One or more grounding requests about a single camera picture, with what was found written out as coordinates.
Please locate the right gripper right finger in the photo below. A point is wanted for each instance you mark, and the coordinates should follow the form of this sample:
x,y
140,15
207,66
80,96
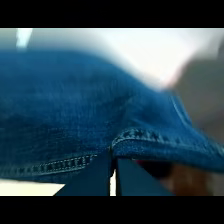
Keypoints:
x,y
136,180

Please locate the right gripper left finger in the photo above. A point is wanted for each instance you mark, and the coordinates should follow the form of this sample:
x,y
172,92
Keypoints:
x,y
91,176

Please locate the blue jeans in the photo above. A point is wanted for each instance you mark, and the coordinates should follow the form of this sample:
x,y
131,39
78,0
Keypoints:
x,y
66,110

